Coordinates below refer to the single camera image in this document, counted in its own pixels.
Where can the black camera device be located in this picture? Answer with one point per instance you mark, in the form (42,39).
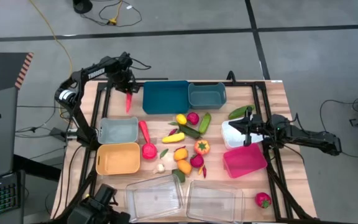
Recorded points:
(98,208)

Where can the white plastic basket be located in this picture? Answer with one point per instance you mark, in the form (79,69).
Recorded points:
(233,140)

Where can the white garlic bulb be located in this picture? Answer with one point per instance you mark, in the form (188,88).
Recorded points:
(167,157)
(159,168)

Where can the black round stand base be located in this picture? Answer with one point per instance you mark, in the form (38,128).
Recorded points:
(82,5)

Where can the dark red tomato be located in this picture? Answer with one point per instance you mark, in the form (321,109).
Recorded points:
(193,118)

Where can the large hazard striped floor mat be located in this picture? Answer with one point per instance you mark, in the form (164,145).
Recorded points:
(2,71)

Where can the pink toy spoon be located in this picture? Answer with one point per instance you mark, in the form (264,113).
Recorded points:
(144,132)

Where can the teal grey plastic basket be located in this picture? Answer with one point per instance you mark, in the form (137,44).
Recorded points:
(207,98)

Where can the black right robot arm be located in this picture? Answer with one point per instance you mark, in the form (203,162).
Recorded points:
(309,138)

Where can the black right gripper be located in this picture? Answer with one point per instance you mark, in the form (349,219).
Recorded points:
(259,127)

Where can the pink plastic basket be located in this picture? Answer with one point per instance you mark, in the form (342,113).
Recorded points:
(244,161)

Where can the orange fruit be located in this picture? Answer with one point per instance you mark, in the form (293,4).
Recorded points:
(181,155)
(184,167)

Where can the clear plastic container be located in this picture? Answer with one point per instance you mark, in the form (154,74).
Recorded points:
(154,199)
(214,202)

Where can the black aluminium table frame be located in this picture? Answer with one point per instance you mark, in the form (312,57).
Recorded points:
(244,83)

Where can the long green cucumber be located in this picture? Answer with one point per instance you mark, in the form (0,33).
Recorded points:
(236,113)

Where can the small red carrot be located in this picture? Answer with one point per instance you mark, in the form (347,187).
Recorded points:
(128,104)

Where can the yellow lemon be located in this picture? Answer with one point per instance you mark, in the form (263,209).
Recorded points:
(181,119)

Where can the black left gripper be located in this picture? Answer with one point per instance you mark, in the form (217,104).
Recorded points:
(126,81)

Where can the dark blue plastic basket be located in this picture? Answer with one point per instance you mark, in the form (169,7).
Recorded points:
(163,99)

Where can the small green chili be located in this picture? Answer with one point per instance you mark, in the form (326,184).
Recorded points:
(163,153)
(173,123)

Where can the round dark green pepper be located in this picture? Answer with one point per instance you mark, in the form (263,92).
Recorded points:
(179,176)

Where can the small yellow chili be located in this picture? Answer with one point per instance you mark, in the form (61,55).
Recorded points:
(200,170)

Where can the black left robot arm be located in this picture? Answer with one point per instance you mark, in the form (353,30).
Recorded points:
(96,73)

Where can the light green cucumber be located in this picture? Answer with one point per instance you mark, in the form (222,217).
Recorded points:
(204,124)

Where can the tan orange plastic basket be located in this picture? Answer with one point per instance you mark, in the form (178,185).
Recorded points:
(118,158)

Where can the light grey plastic basket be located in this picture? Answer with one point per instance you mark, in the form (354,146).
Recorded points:
(117,132)

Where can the small red chili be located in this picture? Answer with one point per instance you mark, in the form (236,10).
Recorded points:
(179,148)
(172,132)
(204,172)

